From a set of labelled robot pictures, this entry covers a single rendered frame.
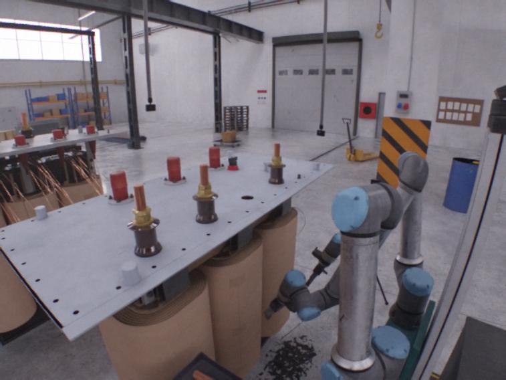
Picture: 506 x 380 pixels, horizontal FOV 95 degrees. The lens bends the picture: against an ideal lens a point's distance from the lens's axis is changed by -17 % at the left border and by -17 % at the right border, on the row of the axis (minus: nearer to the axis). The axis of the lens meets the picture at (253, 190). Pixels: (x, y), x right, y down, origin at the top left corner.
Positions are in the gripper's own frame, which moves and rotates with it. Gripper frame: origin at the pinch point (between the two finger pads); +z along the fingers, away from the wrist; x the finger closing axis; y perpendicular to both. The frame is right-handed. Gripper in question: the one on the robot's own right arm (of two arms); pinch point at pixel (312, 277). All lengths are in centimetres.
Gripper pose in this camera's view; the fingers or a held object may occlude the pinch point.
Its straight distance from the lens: 174.5
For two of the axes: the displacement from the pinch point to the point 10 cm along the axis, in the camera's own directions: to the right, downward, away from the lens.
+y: 7.5, 5.5, -3.7
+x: 5.3, -1.7, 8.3
